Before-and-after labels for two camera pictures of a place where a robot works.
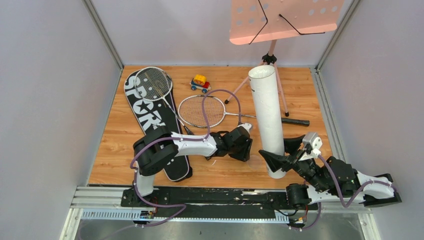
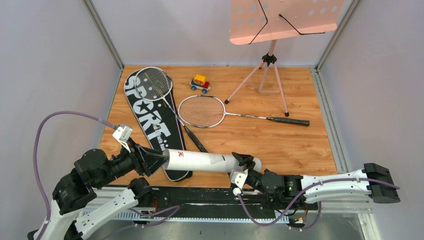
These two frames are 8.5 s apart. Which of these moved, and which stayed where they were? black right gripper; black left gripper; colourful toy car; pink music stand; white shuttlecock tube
Moved: black left gripper; black right gripper; white shuttlecock tube
Stayed: colourful toy car; pink music stand
